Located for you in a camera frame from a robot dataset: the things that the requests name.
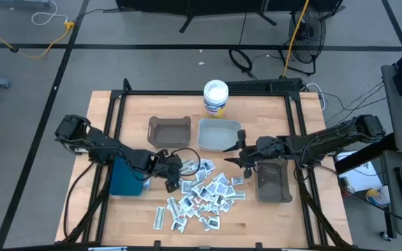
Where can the black perforated power box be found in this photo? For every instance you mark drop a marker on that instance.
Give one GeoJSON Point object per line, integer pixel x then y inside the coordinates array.
{"type": "Point", "coordinates": [257, 85]}

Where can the light grey plastic bin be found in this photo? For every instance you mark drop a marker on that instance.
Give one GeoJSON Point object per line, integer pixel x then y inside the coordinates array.
{"type": "Point", "coordinates": [216, 136]}

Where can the grey equipment base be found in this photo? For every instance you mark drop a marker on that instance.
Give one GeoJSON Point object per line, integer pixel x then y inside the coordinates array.
{"type": "Point", "coordinates": [19, 2]}

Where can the Lysol wipes canister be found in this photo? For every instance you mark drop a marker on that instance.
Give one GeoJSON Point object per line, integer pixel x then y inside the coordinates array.
{"type": "Point", "coordinates": [216, 96]}

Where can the black curtain backdrop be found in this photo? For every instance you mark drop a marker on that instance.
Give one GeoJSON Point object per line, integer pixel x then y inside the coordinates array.
{"type": "Point", "coordinates": [222, 5]}

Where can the dark grey plastic bin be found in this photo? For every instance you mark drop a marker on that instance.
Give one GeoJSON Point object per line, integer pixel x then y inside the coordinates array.
{"type": "Point", "coordinates": [274, 188]}
{"type": "Point", "coordinates": [169, 136]}

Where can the white packet blue label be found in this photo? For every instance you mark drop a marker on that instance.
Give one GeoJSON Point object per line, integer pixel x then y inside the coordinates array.
{"type": "Point", "coordinates": [204, 194]}
{"type": "Point", "coordinates": [201, 174]}
{"type": "Point", "coordinates": [208, 165]}

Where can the white drug facts packet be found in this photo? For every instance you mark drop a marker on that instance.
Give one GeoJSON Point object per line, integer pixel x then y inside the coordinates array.
{"type": "Point", "coordinates": [204, 223]}

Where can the desk caster wheel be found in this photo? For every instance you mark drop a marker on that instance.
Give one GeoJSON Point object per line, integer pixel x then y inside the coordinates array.
{"type": "Point", "coordinates": [385, 236]}

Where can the white packet black triangle print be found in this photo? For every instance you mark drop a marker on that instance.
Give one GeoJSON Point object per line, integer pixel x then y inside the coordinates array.
{"type": "Point", "coordinates": [214, 222]}
{"type": "Point", "coordinates": [215, 209]}

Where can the white yellow wipes tub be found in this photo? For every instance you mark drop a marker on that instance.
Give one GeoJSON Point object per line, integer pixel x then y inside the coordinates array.
{"type": "Point", "coordinates": [379, 195]}

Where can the white cardboard box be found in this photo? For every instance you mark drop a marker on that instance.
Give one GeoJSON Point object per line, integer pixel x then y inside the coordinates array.
{"type": "Point", "coordinates": [361, 178]}

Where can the black floor fan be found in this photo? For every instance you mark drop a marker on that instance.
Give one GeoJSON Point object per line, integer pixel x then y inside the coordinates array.
{"type": "Point", "coordinates": [312, 35]}

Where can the teal plastic bin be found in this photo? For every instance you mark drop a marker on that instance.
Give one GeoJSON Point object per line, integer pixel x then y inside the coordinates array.
{"type": "Point", "coordinates": [124, 184]}

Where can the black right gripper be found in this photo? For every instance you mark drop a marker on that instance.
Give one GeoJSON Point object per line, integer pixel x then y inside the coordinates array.
{"type": "Point", "coordinates": [257, 150]}

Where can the black desk crossbar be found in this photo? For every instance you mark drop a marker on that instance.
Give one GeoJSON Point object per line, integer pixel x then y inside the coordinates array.
{"type": "Point", "coordinates": [361, 157]}

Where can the white first aid packet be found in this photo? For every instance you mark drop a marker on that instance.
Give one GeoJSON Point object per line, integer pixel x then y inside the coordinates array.
{"type": "Point", "coordinates": [229, 191]}
{"type": "Point", "coordinates": [211, 187]}
{"type": "Point", "coordinates": [237, 180]}
{"type": "Point", "coordinates": [186, 187]}
{"type": "Point", "coordinates": [179, 224]}
{"type": "Point", "coordinates": [183, 213]}
{"type": "Point", "coordinates": [195, 190]}
{"type": "Point", "coordinates": [187, 201]}
{"type": "Point", "coordinates": [222, 178]}
{"type": "Point", "coordinates": [227, 206]}
{"type": "Point", "coordinates": [218, 200]}
{"type": "Point", "coordinates": [221, 189]}
{"type": "Point", "coordinates": [147, 184]}

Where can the black aluminium table frame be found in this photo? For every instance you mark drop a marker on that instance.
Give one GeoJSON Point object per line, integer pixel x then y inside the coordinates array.
{"type": "Point", "coordinates": [187, 92]}

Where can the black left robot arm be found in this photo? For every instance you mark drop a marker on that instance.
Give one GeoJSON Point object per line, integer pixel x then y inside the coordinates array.
{"type": "Point", "coordinates": [106, 144]}

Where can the black backdrop stand leg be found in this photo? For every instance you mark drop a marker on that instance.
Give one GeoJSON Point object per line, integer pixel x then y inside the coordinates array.
{"type": "Point", "coordinates": [187, 25]}
{"type": "Point", "coordinates": [269, 20]}

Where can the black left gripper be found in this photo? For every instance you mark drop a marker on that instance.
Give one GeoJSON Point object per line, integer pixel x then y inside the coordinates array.
{"type": "Point", "coordinates": [171, 164]}

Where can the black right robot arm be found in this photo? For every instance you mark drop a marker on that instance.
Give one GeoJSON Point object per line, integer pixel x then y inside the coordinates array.
{"type": "Point", "coordinates": [326, 139]}

